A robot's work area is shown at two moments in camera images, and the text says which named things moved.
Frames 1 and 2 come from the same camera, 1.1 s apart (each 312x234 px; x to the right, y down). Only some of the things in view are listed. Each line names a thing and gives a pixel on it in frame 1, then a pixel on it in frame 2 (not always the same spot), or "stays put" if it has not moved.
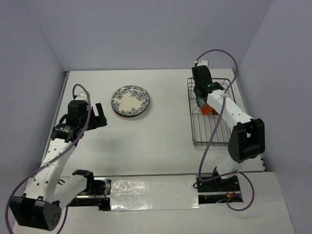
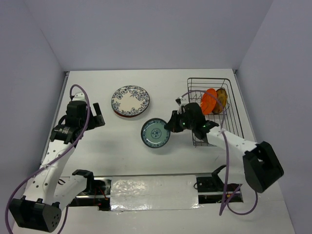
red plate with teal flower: x=127 y=116 stays put
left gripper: x=98 y=121 stays put
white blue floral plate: x=130 y=100 stays put
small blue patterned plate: x=201 y=102 → x=153 y=134
